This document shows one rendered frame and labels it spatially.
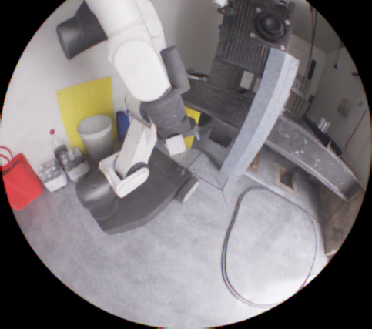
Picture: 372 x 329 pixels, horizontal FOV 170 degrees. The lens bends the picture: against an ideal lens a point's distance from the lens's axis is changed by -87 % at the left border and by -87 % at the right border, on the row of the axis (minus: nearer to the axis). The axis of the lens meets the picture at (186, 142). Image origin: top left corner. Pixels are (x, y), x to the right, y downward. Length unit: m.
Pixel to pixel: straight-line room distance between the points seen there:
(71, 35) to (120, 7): 0.17
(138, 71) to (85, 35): 0.21
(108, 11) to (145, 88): 0.14
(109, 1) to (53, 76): 0.89
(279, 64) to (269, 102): 0.25
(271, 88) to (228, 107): 0.41
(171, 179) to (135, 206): 0.27
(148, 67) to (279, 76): 0.75
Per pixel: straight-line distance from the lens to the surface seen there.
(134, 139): 0.57
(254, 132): 0.89
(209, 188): 1.00
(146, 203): 0.69
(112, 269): 0.85
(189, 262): 0.82
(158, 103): 0.24
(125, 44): 0.19
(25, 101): 1.11
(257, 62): 1.01
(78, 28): 0.36
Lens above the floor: 0.80
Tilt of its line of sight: 37 degrees down
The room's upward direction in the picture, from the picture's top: 14 degrees clockwise
